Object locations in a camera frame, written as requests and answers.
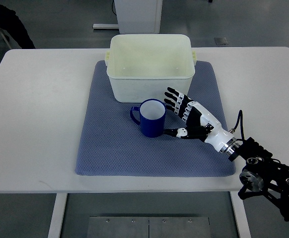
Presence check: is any blue textured mat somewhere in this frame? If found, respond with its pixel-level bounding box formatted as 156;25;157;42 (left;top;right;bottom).
75;60;235;177

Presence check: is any person in dark clothes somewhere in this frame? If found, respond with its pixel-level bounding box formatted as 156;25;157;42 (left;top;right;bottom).
0;4;35;49

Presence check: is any grey chair frame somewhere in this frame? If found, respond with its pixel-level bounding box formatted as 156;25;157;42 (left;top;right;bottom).
0;28;13;50

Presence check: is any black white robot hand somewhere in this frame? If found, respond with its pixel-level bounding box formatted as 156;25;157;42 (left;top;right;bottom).
164;87;239;155

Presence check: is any right white table leg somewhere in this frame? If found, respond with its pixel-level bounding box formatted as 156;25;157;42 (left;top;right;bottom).
229;191;251;238

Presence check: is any left white table leg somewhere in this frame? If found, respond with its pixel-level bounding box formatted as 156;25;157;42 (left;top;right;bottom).
48;193;68;238

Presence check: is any small grey floor hatch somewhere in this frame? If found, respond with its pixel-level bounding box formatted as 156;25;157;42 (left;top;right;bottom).
214;37;229;46

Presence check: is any white cabinet with base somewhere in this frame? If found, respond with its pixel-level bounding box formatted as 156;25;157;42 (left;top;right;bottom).
92;0;163;34

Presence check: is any grey metal floor plate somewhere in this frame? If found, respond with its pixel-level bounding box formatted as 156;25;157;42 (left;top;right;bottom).
87;216;211;238

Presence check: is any blue mug white inside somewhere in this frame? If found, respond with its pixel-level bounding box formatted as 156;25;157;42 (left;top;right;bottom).
130;99;166;138

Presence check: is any white plastic box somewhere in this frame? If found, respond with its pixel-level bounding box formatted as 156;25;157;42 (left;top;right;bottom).
105;34;197;103

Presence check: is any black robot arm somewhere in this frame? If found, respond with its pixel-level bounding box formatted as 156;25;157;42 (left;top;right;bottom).
225;110;289;222

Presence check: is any white table leg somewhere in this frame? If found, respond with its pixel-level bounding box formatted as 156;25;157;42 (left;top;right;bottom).
48;193;68;238
229;191;251;238

